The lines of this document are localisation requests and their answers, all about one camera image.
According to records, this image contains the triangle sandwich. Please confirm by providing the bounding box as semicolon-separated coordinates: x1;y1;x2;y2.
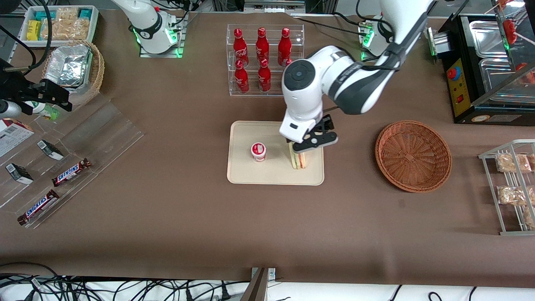
288;143;308;171

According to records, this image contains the light wicker basket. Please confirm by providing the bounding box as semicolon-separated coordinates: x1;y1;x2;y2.
41;40;105;107

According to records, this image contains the beige plastic tray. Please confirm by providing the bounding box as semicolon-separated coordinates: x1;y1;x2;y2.
227;121;325;186

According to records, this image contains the round brown wicker basket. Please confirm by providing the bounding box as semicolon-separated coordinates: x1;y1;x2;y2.
374;120;453;194

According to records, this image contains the steel tray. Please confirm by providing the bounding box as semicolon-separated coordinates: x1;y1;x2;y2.
469;20;509;59
478;58;535;103

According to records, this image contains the white bottle green label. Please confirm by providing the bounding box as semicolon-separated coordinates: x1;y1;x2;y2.
24;101;60;121

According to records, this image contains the silver foil container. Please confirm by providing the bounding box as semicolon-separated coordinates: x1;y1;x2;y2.
43;44;93;88

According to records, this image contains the white red printed carton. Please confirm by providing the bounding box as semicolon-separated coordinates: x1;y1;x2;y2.
0;118;36;158

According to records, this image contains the small black white box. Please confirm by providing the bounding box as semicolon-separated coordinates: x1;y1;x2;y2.
36;139;65;161
5;163;34;185

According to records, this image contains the small red white cup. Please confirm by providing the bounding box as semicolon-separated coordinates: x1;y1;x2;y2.
251;142;267;163

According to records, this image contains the clear cracker bag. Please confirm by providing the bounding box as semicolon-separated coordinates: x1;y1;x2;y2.
56;7;80;21
49;19;70;41
69;19;91;41

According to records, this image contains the clear acrylic display stand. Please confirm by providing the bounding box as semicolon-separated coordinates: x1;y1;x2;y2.
0;94;145;230

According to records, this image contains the clear acrylic bottle rack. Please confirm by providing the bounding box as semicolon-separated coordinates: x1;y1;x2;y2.
226;24;305;98

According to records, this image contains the white plastic bin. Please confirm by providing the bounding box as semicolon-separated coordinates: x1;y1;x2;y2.
18;5;100;47

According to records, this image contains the brown Snickers bar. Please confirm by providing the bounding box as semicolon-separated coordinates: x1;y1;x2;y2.
51;158;92;187
17;189;61;226

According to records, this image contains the black case yellow panel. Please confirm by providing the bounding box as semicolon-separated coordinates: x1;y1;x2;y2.
438;0;535;126

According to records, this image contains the small silver metal device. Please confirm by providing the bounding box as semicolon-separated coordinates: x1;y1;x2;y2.
426;27;450;57

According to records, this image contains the table cover sheet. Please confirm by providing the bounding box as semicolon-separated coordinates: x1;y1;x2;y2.
0;9;535;290

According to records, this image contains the red sausage on skewer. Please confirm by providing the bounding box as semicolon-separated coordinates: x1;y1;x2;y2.
502;18;519;45
516;62;535;84

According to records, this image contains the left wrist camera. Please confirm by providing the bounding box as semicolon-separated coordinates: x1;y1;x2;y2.
316;114;336;131

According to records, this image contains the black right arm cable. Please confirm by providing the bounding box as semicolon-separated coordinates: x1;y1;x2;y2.
0;0;53;78

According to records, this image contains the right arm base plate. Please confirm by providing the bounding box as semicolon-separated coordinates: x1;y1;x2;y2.
139;12;185;59

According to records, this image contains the metal bracket profile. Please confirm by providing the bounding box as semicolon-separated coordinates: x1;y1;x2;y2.
240;267;277;301

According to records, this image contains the grey metal wire rack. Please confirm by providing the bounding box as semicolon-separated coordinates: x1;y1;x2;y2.
478;140;535;236

